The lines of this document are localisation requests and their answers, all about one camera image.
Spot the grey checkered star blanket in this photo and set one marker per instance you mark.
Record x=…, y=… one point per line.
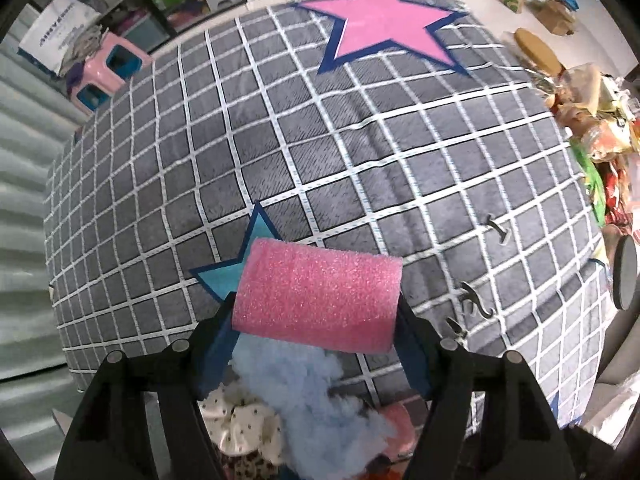
x=350, y=160

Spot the cream polka dot scrunchie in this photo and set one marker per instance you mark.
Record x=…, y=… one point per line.
x=240, y=420

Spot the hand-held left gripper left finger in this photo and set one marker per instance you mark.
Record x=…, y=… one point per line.
x=220, y=332

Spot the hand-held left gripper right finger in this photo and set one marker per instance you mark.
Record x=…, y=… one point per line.
x=411, y=352

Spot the cardboard box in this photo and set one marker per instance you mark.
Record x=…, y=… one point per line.
x=556, y=17

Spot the pile of snack packets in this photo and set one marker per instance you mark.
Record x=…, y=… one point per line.
x=600, y=125

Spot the jar with cork lid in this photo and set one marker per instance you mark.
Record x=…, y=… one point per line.
x=540, y=50

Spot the pink soft item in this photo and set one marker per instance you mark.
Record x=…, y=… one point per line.
x=397, y=425

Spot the white printed bag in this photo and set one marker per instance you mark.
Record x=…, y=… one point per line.
x=55, y=25

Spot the pink foam roll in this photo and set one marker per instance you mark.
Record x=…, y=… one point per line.
x=315, y=292

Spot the grey knitted cloth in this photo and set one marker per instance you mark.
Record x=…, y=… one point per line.
x=85, y=45

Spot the leopard print scrunchie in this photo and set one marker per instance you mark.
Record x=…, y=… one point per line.
x=247, y=467

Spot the pink plastic stool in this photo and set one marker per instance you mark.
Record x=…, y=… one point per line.
x=107, y=67

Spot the light blue fluffy cloth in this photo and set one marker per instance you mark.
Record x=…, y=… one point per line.
x=300, y=400

